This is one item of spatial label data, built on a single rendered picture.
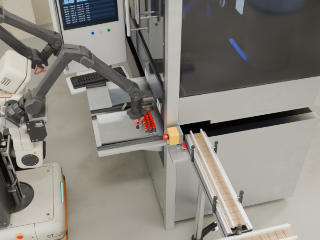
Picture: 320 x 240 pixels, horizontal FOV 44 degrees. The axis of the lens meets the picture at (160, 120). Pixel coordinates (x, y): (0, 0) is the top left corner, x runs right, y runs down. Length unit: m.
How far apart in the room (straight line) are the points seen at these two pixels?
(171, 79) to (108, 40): 1.10
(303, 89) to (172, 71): 0.84
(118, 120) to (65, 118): 1.52
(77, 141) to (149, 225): 1.12
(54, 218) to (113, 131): 0.76
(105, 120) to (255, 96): 0.92
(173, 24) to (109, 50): 1.27
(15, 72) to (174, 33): 0.86
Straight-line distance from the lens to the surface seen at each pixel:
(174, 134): 2.19
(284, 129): 2.63
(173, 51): 1.97
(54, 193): 2.97
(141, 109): 2.30
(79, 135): 3.76
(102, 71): 2.05
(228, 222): 1.96
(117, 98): 2.69
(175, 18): 1.88
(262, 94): 2.35
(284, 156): 2.83
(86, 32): 2.98
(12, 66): 2.23
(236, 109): 2.34
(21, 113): 2.18
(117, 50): 3.11
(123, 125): 2.47
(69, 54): 1.95
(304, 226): 3.22
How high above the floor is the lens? 2.52
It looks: 41 degrees down
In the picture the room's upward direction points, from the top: straight up
